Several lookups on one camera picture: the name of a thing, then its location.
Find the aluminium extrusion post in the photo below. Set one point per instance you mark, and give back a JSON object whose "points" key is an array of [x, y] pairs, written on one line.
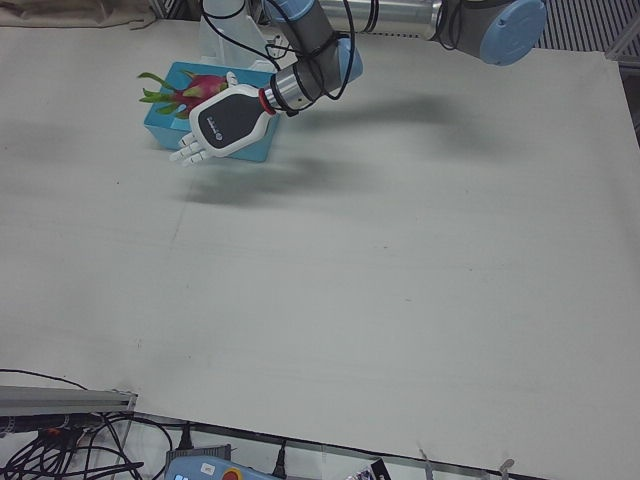
{"points": [[60, 400]]}

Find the black printed packet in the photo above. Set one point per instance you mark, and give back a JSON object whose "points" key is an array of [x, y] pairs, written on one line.
{"points": [[372, 472]]}

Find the beige crumpled cloth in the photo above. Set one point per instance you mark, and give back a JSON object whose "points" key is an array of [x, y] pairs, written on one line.
{"points": [[75, 10]]}

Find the grey ribbed panel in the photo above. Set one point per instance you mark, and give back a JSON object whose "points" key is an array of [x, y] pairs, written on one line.
{"points": [[585, 25]]}

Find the white mounting stand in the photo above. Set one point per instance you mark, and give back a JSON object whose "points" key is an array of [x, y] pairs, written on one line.
{"points": [[225, 45]]}

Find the white grey robot hand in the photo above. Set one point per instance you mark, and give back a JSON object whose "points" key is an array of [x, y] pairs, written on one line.
{"points": [[230, 120]]}

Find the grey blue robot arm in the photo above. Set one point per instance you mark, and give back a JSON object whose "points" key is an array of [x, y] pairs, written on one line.
{"points": [[400, 15]]}

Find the white table cover sheet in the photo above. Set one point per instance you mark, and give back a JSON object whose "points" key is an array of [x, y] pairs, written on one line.
{"points": [[350, 275]]}

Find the blue open box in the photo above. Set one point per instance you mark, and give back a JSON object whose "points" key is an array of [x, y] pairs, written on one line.
{"points": [[165, 120]]}

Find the black power strip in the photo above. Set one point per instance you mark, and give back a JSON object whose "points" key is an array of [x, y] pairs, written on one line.
{"points": [[45, 422]]}

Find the small blue teach pendant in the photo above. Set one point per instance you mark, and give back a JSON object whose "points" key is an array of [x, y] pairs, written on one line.
{"points": [[200, 470]]}

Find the grey table clamp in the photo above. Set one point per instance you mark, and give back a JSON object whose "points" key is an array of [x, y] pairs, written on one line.
{"points": [[506, 470], [427, 467]]}

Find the pink dragon fruit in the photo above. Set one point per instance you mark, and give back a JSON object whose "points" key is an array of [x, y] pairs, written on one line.
{"points": [[205, 85]]}

